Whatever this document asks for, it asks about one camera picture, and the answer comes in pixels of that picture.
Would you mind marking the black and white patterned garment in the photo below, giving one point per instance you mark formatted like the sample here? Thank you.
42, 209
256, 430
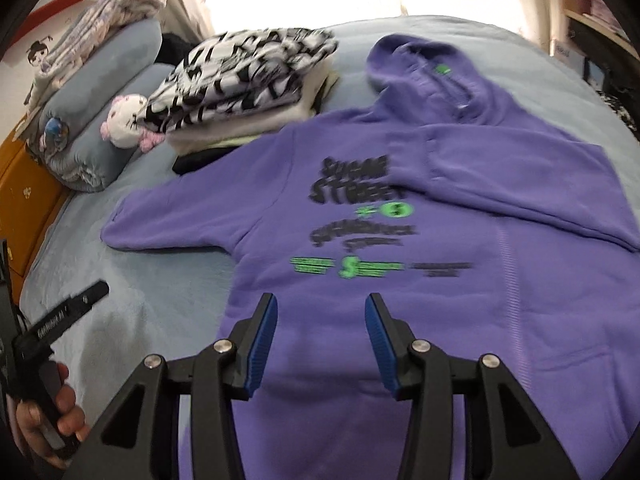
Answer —
235, 80

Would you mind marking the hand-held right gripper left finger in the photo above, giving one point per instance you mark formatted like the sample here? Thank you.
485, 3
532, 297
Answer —
264, 340

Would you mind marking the purple printed hoodie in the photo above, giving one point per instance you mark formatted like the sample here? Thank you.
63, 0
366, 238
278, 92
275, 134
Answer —
450, 310

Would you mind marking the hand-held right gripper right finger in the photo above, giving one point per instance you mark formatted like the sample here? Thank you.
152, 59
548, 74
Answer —
378, 345

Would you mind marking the small blue toy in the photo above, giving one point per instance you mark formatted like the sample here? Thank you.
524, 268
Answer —
54, 132

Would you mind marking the black folded garment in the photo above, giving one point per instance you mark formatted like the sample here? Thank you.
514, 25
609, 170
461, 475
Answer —
197, 162

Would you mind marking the cartoon figure wall sticker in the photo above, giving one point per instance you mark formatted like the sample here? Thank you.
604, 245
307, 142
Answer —
37, 52

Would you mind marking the person's left hand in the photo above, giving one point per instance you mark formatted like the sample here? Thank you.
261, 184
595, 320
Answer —
70, 407

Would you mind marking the orange wooden cabinet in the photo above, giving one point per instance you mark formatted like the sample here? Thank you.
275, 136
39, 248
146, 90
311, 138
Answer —
25, 200

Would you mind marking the wooden shelf with items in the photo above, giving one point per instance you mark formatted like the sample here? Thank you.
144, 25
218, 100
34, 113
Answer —
600, 20

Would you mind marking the light blue bed sheet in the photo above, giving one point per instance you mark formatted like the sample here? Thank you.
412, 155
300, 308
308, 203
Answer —
165, 285

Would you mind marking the patterned folded blanket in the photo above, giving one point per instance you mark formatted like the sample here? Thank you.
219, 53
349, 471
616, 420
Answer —
100, 15

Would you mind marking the red wall sticker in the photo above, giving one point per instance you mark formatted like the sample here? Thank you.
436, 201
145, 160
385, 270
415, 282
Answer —
55, 7

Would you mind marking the white and pink plush toy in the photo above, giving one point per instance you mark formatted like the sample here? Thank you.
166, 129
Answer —
122, 117

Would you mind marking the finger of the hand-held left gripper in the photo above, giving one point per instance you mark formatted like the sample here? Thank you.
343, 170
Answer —
70, 307

